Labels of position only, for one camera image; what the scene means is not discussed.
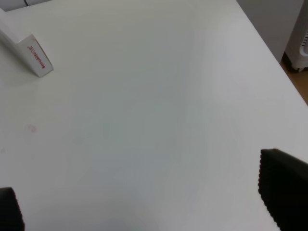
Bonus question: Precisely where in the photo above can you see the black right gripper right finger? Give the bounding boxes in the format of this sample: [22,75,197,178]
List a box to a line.
[258,149,308,231]

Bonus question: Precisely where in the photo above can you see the white cardboard box red text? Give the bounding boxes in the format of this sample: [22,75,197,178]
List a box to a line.
[0,10,53,77]

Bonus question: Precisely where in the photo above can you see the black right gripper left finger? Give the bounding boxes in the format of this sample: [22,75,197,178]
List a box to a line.
[0,187,25,231]

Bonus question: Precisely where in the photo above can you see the white appliance on floor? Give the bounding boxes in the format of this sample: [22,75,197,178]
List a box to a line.
[285,0,308,72]

